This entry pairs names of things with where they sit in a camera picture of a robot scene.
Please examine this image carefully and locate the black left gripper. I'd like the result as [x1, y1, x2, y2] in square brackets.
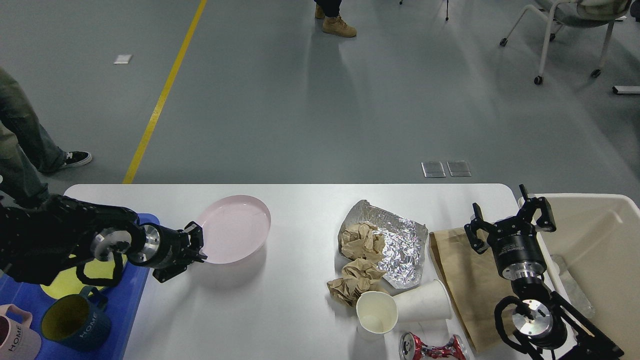
[127, 221, 208, 283]

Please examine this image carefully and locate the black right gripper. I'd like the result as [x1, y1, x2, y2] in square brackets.
[464, 183, 558, 280]

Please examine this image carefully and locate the pink plate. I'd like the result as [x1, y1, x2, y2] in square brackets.
[196, 194, 272, 264]

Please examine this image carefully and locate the dark teal mug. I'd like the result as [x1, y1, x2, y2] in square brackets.
[40, 285, 112, 352]

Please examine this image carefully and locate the pink ribbed mug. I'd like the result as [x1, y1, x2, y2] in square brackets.
[0, 304, 42, 360]

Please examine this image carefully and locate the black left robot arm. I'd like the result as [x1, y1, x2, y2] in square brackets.
[0, 194, 207, 288]

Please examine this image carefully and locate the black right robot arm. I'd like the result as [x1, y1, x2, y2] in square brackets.
[464, 184, 624, 360]

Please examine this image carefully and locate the brown paper bag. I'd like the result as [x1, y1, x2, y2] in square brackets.
[429, 227, 514, 354]

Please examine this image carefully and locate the beige plastic bin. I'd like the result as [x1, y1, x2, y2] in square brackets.
[539, 193, 640, 360]

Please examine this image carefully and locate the clear plastic bottle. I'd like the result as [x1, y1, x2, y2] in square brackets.
[551, 255, 595, 319]

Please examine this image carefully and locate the right metal floor socket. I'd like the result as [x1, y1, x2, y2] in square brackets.
[446, 161, 473, 177]

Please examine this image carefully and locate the metal floor socket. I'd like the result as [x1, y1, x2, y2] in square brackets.
[446, 161, 473, 177]
[421, 161, 447, 179]

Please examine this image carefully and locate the blue plastic tray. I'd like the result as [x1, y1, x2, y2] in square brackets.
[0, 213, 161, 360]

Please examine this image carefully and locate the left metal floor socket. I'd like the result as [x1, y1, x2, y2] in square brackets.
[421, 161, 447, 179]

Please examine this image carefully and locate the lying white paper cup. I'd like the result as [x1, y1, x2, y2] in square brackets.
[393, 279, 453, 322]

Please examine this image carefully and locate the crumpled aluminium foil sheet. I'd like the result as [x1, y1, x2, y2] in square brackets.
[338, 199, 428, 290]

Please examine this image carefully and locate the yellow-green plate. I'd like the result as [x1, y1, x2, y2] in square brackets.
[39, 259, 115, 300]

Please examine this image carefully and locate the crumpled brown paper upper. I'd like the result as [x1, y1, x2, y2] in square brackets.
[338, 221, 386, 263]

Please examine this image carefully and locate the crumpled brown paper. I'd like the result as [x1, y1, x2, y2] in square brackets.
[326, 259, 388, 307]
[338, 221, 386, 263]

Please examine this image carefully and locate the crushed red soda can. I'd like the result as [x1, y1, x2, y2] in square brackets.
[398, 332, 469, 360]

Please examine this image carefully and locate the upright white paper cup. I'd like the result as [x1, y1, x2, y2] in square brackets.
[356, 291, 399, 341]

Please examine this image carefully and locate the crumpled brown paper lower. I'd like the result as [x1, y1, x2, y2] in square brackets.
[326, 259, 388, 307]

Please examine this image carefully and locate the white metal bar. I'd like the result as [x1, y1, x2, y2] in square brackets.
[612, 85, 640, 96]

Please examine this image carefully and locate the person in green trousers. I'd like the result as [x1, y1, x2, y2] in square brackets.
[0, 69, 93, 209]

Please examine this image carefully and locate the person in tan boots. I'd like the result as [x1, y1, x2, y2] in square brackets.
[314, 0, 357, 38]

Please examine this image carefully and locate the white frame chair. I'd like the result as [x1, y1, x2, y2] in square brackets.
[499, 0, 633, 85]

